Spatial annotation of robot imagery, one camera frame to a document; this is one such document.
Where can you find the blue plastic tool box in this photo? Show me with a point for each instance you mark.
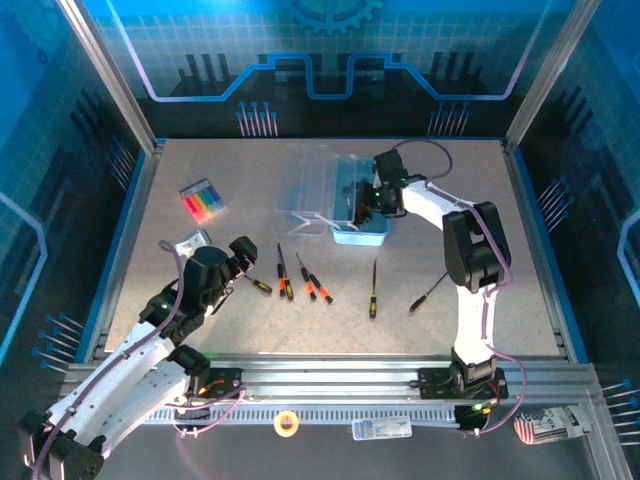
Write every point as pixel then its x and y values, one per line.
pixel 360 237

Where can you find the yellow black screwdriver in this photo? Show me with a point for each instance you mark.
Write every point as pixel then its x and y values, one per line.
pixel 288 290
pixel 262 286
pixel 373 305
pixel 420 302

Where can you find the orange black precision screwdriver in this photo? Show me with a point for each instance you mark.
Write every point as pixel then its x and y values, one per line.
pixel 322 290
pixel 281 285
pixel 309 285

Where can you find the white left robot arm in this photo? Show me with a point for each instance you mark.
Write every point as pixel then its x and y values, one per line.
pixel 115 380

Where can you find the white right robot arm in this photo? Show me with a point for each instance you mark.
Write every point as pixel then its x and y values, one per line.
pixel 475 320

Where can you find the clear pack of coloured markers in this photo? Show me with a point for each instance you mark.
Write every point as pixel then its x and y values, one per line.
pixel 195 189

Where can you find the small clear plastic case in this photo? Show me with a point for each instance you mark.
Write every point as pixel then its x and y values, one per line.
pixel 192 242

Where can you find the blue marker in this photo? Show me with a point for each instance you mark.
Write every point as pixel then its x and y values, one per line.
pixel 209 197

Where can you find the green marker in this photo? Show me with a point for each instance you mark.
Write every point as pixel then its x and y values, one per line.
pixel 204 199

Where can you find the yellow marker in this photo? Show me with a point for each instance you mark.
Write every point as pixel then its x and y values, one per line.
pixel 200 201

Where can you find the orange marker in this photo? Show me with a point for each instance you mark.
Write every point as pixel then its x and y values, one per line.
pixel 196 203

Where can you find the pink marker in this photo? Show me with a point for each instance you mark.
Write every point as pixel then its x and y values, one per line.
pixel 191 205

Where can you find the yellow tape roll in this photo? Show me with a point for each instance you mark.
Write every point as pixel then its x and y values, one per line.
pixel 278 424

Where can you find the clear plastic packet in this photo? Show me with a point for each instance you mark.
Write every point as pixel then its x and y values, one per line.
pixel 380 428

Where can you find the small black electronics box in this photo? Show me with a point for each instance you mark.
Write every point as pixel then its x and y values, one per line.
pixel 467 417

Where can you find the striped label card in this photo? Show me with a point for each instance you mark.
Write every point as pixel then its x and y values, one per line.
pixel 550 425

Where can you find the aluminium side rail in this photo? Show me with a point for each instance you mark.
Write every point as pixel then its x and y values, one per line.
pixel 535 250
pixel 142 185

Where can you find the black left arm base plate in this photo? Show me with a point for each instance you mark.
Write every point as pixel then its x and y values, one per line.
pixel 227 380

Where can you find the aluminium front rail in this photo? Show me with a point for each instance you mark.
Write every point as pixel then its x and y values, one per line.
pixel 325 370

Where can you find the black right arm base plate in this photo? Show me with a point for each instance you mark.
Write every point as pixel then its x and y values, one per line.
pixel 432 382

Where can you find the aluminium frame post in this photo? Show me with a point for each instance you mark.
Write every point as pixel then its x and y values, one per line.
pixel 114 80
pixel 548 75

